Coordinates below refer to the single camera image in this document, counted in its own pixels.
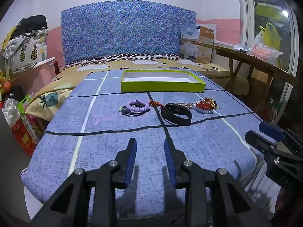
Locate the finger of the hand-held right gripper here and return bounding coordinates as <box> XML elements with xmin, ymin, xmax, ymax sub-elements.
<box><xmin>245</xmin><ymin>131</ymin><xmax>288</xmax><ymax>156</ymax></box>
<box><xmin>259</xmin><ymin>122</ymin><xmax>303</xmax><ymax>155</ymax></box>

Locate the pink packet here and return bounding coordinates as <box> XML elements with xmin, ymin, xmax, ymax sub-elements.
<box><xmin>250</xmin><ymin>44</ymin><xmax>283</xmax><ymax>62</ymax></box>

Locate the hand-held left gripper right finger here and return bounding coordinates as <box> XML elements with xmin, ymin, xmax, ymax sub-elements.
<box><xmin>164</xmin><ymin>138</ymin><xmax>273</xmax><ymax>227</ymax></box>

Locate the white window frame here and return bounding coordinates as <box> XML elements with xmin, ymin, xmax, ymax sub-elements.
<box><xmin>237</xmin><ymin>0</ymin><xmax>259</xmax><ymax>51</ymax></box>

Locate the red bead ornament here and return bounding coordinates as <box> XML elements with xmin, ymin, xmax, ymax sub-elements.
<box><xmin>196</xmin><ymin>97</ymin><xmax>220</xmax><ymax>110</ymax></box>

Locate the black bag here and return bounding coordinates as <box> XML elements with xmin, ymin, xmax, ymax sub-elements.
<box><xmin>14</xmin><ymin>15</ymin><xmax>48</xmax><ymax>38</ymax></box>

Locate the pineapple print bag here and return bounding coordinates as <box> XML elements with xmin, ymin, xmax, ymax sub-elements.
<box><xmin>3</xmin><ymin>28</ymin><xmax>49</xmax><ymax>77</ymax></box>

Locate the red cardboard box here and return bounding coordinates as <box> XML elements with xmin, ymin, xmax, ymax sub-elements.
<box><xmin>12</xmin><ymin>115</ymin><xmax>39</xmax><ymax>156</ymax></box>

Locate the black smart band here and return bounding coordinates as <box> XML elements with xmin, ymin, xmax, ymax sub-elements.
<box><xmin>161</xmin><ymin>103</ymin><xmax>193</xmax><ymax>126</ymax></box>

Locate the yellow plastic bag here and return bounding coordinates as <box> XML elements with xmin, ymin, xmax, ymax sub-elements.
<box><xmin>260</xmin><ymin>22</ymin><xmax>281</xmax><ymax>49</ymax></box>

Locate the cardboard quilt box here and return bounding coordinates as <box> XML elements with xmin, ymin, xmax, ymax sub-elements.
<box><xmin>180</xmin><ymin>25</ymin><xmax>216</xmax><ymax>64</ymax></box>

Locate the green shallow box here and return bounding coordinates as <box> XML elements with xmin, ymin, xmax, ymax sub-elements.
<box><xmin>121</xmin><ymin>70</ymin><xmax>206</xmax><ymax>93</ymax></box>

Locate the white plastic bag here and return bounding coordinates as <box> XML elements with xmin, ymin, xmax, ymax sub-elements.
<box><xmin>2</xmin><ymin>98</ymin><xmax>21</xmax><ymax>126</ymax></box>
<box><xmin>254</xmin><ymin>31</ymin><xmax>264</xmax><ymax>46</ymax></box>

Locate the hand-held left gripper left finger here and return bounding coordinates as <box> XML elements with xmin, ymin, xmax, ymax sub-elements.
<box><xmin>30</xmin><ymin>138</ymin><xmax>138</xmax><ymax>227</ymax></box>

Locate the yellow printed bedsheet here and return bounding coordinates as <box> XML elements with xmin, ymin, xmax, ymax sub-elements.
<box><xmin>25</xmin><ymin>58</ymin><xmax>230</xmax><ymax>121</ymax></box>

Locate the green paper bag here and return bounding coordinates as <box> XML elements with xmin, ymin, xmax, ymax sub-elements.
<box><xmin>5</xmin><ymin>94</ymin><xmax>32</xmax><ymax>115</ymax></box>

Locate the pink storage box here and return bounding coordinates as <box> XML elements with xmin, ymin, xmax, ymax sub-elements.
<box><xmin>9</xmin><ymin>57</ymin><xmax>59</xmax><ymax>100</ymax></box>

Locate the brown dotted cloth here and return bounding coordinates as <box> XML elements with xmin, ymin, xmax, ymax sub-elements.
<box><xmin>64</xmin><ymin>54</ymin><xmax>186</xmax><ymax>66</ymax></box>

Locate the blue floral headboard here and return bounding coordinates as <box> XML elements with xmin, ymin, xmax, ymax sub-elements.
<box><xmin>61</xmin><ymin>0</ymin><xmax>197</xmax><ymax>65</ymax></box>

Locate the purple coil hair tie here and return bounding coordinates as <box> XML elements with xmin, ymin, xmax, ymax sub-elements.
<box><xmin>125</xmin><ymin>100</ymin><xmax>150</xmax><ymax>114</ymax></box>

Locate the black beaded hair tie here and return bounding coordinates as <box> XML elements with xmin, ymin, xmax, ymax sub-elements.
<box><xmin>118</xmin><ymin>106</ymin><xmax>145</xmax><ymax>118</ymax></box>

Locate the wooden bench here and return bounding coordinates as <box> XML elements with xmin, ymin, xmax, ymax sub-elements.
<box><xmin>196</xmin><ymin>41</ymin><xmax>298</xmax><ymax>114</ymax></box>

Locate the red gold decoration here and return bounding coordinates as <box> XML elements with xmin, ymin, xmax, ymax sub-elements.
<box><xmin>0</xmin><ymin>73</ymin><xmax>13</xmax><ymax>93</ymax></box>

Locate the blue plaid blanket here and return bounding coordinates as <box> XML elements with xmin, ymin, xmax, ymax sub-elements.
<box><xmin>20</xmin><ymin>69</ymin><xmax>258</xmax><ymax>219</ymax></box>

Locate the light blue coil hair tie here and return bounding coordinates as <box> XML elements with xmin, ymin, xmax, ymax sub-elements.
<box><xmin>193</xmin><ymin>102</ymin><xmax>215</xmax><ymax>114</ymax></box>

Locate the red tassel charm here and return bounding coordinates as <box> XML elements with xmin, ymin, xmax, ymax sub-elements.
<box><xmin>149</xmin><ymin>100</ymin><xmax>166</xmax><ymax>110</ymax></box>

